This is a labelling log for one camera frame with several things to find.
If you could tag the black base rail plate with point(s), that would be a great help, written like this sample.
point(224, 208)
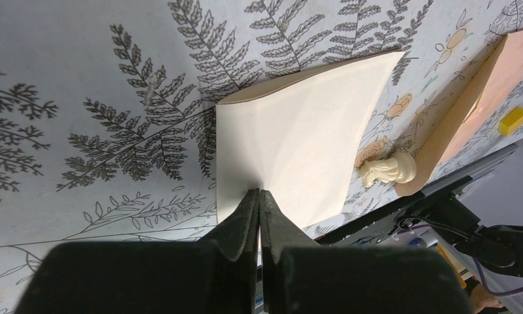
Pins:
point(380, 224)

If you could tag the yellow toy brick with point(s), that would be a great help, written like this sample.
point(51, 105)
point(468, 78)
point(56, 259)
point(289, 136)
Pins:
point(509, 123)

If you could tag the beige lined letter paper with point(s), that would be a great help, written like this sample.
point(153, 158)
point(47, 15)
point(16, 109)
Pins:
point(297, 137)

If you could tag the tan paper envelope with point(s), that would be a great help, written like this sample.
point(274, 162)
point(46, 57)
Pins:
point(493, 82)

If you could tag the floral patterned table mat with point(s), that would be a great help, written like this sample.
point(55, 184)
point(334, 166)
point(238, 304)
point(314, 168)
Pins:
point(108, 108)

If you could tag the cream chess knight piece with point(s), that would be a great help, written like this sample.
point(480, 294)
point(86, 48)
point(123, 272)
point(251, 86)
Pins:
point(399, 168)

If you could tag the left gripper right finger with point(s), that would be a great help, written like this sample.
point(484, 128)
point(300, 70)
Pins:
point(302, 276)

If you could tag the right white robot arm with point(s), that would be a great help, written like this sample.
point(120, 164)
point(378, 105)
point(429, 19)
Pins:
point(499, 248)

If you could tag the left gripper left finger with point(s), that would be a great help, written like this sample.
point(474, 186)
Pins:
point(216, 274)

